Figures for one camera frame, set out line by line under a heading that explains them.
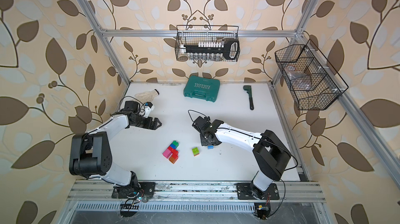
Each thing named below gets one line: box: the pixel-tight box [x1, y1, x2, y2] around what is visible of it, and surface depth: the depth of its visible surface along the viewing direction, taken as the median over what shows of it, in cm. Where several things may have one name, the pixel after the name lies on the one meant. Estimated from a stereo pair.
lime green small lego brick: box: [191, 146, 200, 157], surface depth 86 cm
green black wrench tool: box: [243, 84, 255, 111], surface depth 115 cm
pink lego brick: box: [162, 147, 173, 159], surface depth 86 cm
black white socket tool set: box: [180, 39, 241, 61], surface depth 86 cm
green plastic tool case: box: [183, 75, 221, 103], surface depth 114 cm
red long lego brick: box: [167, 145, 179, 160], surface depth 87 cm
